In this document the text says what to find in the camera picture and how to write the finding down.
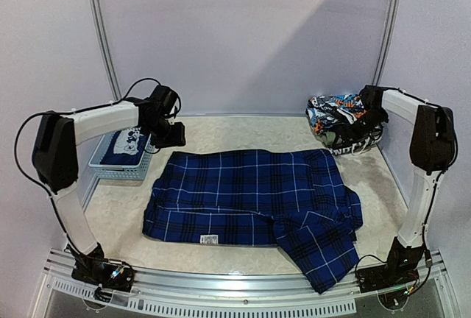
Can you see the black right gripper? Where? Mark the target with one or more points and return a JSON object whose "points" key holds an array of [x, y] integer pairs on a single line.
{"points": [[368, 126]]}

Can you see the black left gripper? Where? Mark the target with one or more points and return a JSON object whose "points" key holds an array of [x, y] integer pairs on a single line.
{"points": [[178, 138]]}

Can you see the blue plaid flannel shirt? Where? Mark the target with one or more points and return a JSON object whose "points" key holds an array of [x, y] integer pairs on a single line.
{"points": [[296, 201]]}

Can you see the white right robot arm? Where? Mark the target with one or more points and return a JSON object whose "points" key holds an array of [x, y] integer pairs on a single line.
{"points": [[433, 150]]}

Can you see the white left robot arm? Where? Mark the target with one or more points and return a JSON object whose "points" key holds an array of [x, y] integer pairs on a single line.
{"points": [[59, 134]]}

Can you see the black white printed folded garment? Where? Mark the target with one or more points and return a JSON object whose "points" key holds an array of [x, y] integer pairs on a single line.
{"points": [[357, 148]]}

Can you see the olive green folded garment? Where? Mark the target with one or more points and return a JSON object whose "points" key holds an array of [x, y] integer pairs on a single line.
{"points": [[330, 139]]}

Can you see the navy cartoon print t-shirt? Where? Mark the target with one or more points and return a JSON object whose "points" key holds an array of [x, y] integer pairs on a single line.
{"points": [[126, 147]]}

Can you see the colourful patterned folded shorts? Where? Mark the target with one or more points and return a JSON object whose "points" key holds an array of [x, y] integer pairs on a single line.
{"points": [[326, 112]]}

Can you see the light blue perforated plastic basket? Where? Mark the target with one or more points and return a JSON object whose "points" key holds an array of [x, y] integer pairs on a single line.
{"points": [[114, 172]]}

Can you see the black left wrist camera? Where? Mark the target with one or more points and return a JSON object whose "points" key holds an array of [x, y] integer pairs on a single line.
{"points": [[165, 101]]}

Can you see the right aluminium corner post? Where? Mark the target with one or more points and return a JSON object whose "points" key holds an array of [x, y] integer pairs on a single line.
{"points": [[391, 15]]}

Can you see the aluminium corner post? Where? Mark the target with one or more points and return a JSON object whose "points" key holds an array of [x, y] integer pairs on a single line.
{"points": [[104, 47], [391, 15]]}

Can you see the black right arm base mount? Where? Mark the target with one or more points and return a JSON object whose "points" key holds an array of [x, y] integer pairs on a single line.
{"points": [[398, 269]]}

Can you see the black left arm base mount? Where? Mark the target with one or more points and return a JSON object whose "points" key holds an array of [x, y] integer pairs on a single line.
{"points": [[95, 269]]}

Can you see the aluminium front frame rail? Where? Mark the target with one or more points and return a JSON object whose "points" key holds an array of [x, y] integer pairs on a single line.
{"points": [[158, 293]]}

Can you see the left aluminium corner post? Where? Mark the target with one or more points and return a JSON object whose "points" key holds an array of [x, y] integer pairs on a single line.
{"points": [[104, 47]]}

